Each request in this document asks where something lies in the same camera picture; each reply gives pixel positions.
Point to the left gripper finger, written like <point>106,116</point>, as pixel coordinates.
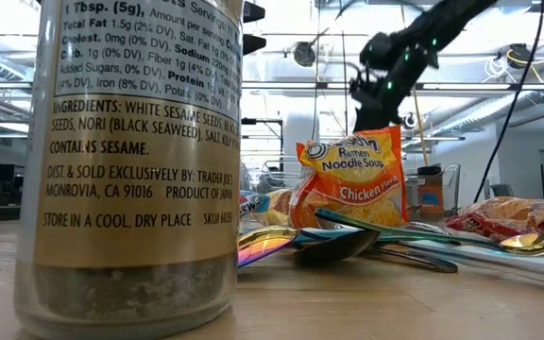
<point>253,44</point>
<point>252,11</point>

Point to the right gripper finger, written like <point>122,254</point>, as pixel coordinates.
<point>373,118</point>

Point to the orange chicken ramen pack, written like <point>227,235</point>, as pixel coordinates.
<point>352,179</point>

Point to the black-lid orange spice bottle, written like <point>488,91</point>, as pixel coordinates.
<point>430,193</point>

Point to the yellow ramen noodle pack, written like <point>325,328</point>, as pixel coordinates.
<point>279,208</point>

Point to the black metal spoon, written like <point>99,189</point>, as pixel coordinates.
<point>333,248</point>

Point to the blue less-sodium ramen pack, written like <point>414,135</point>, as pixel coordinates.
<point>253,204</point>

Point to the silver metal spoon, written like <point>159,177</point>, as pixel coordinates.
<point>423,260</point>

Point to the rainbow iridescent metal spoon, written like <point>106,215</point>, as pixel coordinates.
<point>265,245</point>

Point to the red ramen noodle pack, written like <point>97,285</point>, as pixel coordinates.
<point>513,217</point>

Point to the tan-lid furikake seasoning jar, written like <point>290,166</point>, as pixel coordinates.
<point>130,189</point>

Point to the gold iridescent metal spoon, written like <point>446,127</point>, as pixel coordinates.
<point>532,241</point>

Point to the teal white patterned utensil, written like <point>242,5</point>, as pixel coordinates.
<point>513,266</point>

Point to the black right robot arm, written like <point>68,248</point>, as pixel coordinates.
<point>442,23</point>

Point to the long ceiling light bar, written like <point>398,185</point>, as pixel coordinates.
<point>465,86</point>

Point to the black gantry stand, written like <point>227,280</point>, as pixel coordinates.
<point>260,121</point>

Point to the white pillar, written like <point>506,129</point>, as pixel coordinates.
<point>295,132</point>

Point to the grey office chair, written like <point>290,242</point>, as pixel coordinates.
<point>501,191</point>

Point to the silver ventilation duct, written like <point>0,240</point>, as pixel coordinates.
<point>489,113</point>

